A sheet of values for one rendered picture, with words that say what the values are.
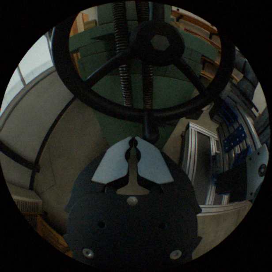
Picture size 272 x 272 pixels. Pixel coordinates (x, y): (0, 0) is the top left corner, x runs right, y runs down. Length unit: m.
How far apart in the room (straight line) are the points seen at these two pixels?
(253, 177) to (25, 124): 1.75
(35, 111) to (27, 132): 0.30
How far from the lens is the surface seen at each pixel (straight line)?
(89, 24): 0.36
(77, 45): 0.35
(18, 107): 1.42
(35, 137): 1.50
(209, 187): 0.84
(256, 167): 0.34
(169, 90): 0.36
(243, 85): 0.70
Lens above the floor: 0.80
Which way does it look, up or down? 58 degrees down
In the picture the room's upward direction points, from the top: 1 degrees clockwise
